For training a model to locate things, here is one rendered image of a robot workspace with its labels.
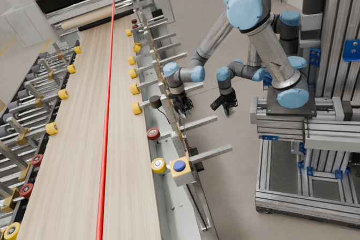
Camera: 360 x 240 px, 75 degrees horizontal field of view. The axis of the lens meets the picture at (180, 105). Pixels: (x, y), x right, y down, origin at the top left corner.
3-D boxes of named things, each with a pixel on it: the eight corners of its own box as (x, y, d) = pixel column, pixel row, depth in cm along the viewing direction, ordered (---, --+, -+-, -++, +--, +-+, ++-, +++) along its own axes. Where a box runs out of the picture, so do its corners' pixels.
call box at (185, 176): (190, 167, 91) (186, 155, 86) (195, 182, 86) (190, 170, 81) (174, 173, 91) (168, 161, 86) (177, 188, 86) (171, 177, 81)
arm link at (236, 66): (250, 72, 137) (240, 82, 132) (233, 67, 144) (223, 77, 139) (249, 60, 132) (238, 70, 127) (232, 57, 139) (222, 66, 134)
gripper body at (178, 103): (182, 115, 123) (177, 98, 116) (174, 107, 130) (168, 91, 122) (194, 107, 126) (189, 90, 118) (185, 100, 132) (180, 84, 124)
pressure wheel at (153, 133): (163, 136, 156) (157, 125, 149) (164, 145, 150) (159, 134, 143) (151, 140, 156) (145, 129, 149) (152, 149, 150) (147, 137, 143)
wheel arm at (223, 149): (230, 147, 134) (230, 142, 131) (233, 151, 131) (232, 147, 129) (159, 172, 134) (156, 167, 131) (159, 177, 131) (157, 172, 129)
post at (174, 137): (196, 182, 141) (175, 129, 111) (198, 187, 138) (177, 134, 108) (191, 184, 141) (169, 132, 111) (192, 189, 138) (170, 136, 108)
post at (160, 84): (180, 129, 182) (162, 80, 151) (181, 132, 179) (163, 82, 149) (176, 130, 182) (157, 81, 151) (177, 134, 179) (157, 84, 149)
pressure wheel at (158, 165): (162, 166, 138) (155, 155, 131) (172, 171, 134) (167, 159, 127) (154, 178, 133) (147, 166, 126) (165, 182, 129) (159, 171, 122)
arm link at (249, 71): (280, -20, 108) (266, 79, 131) (259, -19, 115) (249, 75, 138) (269, -20, 101) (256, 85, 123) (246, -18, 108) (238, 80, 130)
